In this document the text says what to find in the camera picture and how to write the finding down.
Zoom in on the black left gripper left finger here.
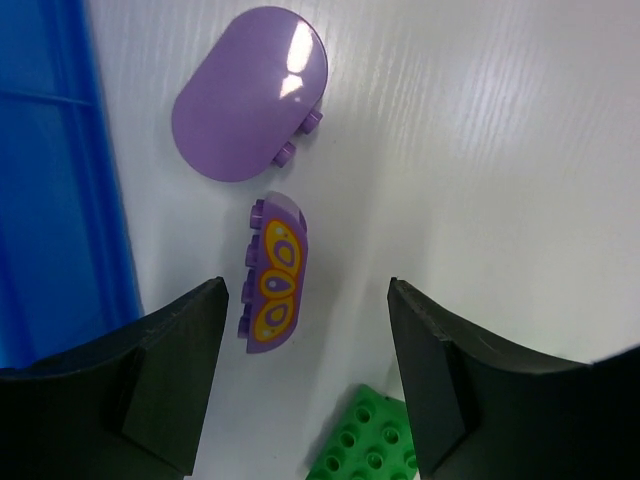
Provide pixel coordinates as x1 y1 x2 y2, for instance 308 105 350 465
1 277 229 479

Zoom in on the blue divided plastic tray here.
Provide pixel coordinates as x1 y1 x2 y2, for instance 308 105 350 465
1 1 141 368

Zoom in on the large green lego plate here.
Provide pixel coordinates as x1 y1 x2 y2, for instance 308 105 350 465
307 385 418 480

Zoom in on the purple butterfly lego brick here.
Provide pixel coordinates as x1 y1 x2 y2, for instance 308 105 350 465
238 191 309 354

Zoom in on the plain purple rounded lego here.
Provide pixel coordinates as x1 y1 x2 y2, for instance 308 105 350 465
171 6 328 182

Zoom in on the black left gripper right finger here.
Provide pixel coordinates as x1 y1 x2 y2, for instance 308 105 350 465
387 278 639 479

